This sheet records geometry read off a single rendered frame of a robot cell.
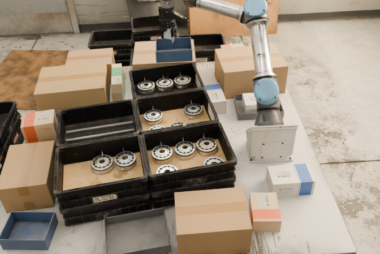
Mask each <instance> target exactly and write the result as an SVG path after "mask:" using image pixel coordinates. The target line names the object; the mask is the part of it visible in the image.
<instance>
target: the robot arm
mask: <svg viewBox="0 0 380 254"><path fill-rule="evenodd" d="M160 1H161V6H158V11H159V29H167V31H166V32H164V33H163V34H164V35H163V37H164V38H166V39H169V40H171V42H172V43H173V42H174V19H176V20H178V21H179V22H181V23H183V24H185V25H187V24H188V23H189V20H188V18H186V17H184V16H182V15H181V14H178V13H177V12H175V11H173V9H174V0H160ZM183 2H184V4H185V5H186V6H187V7H189V8H194V7H196V8H199V9H202V10H205V11H209V12H212V13H215V14H219V15H222V16H226V17H228V18H232V19H236V20H238V21H239V22H240V23H242V24H246V27H247V28H249V30H250V36H251V44H252V53H253V61H254V70H255V77H254V78H253V86H254V96H255V98H256V105H257V116H256V120H255V123H254V125H255V126H279V125H284V122H283V119H282V117H281V114H280V111H279V87H278V82H277V76H276V74H274V73H273V68H272V63H271V55H270V46H269V38H268V33H267V25H268V24H269V15H268V10H267V2H266V0H246V1H245V2H244V6H239V5H235V4H233V3H229V2H225V1H221V0H183Z"/></svg>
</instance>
